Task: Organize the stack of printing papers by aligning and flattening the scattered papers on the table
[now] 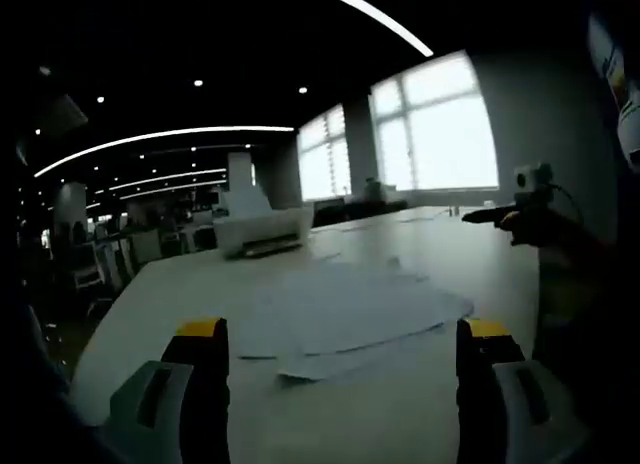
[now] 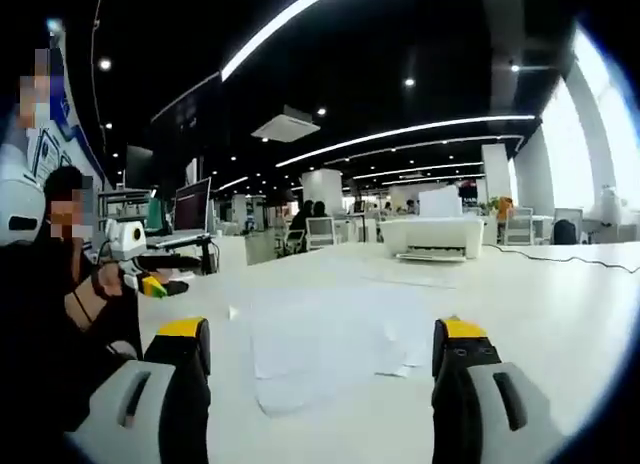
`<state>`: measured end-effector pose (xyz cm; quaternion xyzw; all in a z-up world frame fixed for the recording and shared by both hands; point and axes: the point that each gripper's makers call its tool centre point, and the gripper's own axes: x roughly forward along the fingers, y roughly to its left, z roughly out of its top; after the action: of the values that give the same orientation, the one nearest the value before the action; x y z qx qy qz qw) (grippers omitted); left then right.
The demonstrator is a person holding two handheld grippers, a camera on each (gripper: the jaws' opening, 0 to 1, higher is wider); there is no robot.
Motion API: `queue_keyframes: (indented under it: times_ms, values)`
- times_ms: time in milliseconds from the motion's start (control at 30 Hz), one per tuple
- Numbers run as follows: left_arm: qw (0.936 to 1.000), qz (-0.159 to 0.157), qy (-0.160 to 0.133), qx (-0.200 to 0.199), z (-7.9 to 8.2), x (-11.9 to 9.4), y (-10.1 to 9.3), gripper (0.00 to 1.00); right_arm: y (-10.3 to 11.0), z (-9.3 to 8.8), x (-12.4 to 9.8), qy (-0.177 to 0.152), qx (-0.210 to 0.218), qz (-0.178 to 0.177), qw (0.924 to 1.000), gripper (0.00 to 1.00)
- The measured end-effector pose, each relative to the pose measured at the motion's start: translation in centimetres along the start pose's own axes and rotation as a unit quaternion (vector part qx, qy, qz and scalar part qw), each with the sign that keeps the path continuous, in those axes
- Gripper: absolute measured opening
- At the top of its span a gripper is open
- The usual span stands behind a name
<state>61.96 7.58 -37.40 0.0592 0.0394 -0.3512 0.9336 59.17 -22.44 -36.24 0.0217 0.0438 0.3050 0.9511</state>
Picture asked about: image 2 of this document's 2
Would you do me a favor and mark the white office chair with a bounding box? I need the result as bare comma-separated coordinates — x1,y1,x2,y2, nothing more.
303,216,337,251
503,206,534,245

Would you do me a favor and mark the long linear ceiling light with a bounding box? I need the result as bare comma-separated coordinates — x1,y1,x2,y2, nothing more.
221,0,351,83
274,114,536,168

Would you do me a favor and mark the upright white feed paper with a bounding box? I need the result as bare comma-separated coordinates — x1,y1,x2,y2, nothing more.
418,185,464,219

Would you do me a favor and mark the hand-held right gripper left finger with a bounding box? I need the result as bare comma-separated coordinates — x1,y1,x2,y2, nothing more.
64,316,214,464

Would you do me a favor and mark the dark computer monitor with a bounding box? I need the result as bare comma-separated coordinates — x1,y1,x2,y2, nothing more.
124,144,154,190

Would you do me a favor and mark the person's left hand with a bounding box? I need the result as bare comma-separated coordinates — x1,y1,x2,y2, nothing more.
94,264,126,298

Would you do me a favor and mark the ceiling air conditioner vent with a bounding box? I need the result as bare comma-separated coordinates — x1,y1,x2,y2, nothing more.
251,105,321,144

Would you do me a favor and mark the black monitor stand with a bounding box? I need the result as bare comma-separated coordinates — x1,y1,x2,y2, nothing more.
142,232,221,276

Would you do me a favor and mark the blue white wall poster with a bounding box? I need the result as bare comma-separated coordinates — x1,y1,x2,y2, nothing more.
24,48,109,195

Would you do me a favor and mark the white figure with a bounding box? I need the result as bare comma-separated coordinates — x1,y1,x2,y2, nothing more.
593,183,632,231

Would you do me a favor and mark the black power cable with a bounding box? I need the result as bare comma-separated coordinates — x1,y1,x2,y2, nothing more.
483,242,640,274

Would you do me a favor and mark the green board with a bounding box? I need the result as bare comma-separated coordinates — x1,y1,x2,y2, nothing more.
147,196,174,235

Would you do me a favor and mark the pile of white printing papers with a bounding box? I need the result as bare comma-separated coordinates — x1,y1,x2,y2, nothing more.
227,263,461,418

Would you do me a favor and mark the white printer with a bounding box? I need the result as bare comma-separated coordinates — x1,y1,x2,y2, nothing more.
379,216,486,263

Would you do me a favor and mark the black hanging display panel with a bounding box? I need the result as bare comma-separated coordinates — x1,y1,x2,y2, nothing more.
149,72,222,155

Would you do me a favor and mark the black backpack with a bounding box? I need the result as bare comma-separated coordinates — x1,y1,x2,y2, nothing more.
552,218,581,246

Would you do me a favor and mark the person in black shirt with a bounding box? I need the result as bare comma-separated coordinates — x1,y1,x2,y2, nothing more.
0,243,146,435

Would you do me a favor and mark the white table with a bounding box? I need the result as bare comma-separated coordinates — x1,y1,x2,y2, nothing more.
137,236,636,464

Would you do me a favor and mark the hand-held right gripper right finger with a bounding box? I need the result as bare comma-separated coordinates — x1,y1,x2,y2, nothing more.
430,314,576,464

